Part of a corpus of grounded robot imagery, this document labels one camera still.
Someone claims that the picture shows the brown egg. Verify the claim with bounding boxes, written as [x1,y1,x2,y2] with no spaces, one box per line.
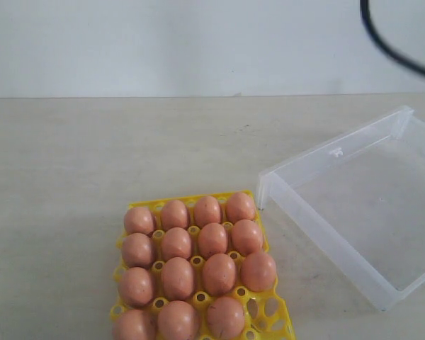
[240,251,277,292]
[206,297,245,339]
[118,267,156,308]
[225,192,256,223]
[121,233,156,269]
[198,222,228,259]
[113,310,157,340]
[161,257,196,301]
[231,220,264,256]
[161,227,193,261]
[123,207,157,236]
[160,199,191,231]
[157,300,200,340]
[202,254,237,297]

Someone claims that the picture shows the black camera cable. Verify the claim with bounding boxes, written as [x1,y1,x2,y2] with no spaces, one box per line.
[360,0,425,81]

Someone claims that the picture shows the yellow plastic egg tray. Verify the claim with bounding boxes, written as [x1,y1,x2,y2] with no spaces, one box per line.
[110,191,296,339]

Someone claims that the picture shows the clear plastic bin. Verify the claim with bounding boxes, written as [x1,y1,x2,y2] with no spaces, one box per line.
[256,106,425,311]

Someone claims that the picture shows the brown egg front bottom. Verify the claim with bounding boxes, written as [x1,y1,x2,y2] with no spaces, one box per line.
[157,300,200,340]

